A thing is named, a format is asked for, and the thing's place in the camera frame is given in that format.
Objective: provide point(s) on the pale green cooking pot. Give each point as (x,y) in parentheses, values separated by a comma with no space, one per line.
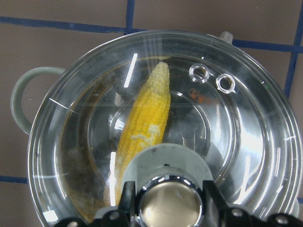
(168,177)

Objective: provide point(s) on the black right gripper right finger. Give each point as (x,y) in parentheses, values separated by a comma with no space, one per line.
(217,213)

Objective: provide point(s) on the yellow corn cob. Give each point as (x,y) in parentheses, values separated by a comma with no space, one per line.
(144,128)

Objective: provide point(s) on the glass pot lid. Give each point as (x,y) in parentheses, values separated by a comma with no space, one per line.
(224,106)

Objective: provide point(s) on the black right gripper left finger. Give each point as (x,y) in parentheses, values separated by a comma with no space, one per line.
(122,216)

